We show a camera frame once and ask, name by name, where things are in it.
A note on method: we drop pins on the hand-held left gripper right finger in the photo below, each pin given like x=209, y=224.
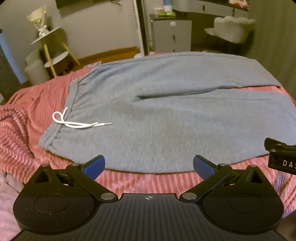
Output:
x=203, y=166

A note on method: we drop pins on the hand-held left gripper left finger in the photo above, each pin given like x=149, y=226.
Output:
x=96, y=165

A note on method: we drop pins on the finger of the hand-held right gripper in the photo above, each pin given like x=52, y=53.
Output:
x=276, y=145

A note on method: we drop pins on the grey sweat pants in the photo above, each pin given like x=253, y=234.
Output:
x=161, y=115

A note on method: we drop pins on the pink ribbed blanket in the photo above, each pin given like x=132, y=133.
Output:
x=23, y=129

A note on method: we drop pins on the lilac cloth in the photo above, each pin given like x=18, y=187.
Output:
x=9, y=199

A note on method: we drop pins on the white cylindrical stool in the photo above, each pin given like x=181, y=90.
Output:
x=35, y=74
x=33, y=56

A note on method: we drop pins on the grey green curtain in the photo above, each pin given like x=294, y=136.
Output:
x=275, y=34

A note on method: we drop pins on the white cushioned chair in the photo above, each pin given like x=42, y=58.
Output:
x=231, y=30

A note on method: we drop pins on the dark cabinet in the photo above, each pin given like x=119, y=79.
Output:
x=8, y=69

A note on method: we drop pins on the grey bedside cabinet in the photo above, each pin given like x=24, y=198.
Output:
x=171, y=34

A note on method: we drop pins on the pink cloth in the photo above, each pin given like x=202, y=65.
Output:
x=238, y=2

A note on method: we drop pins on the grey desk with drawers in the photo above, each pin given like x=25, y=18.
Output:
x=208, y=8

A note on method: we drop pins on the green packet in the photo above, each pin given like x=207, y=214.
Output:
x=167, y=14

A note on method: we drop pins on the wrapped flower bouquet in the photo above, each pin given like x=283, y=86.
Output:
x=38, y=18

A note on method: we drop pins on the white cup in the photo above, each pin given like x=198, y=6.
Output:
x=158, y=11

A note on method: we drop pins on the black flat television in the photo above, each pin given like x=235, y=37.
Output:
x=81, y=2

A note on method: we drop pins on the white container with blue band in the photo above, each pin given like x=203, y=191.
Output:
x=168, y=5

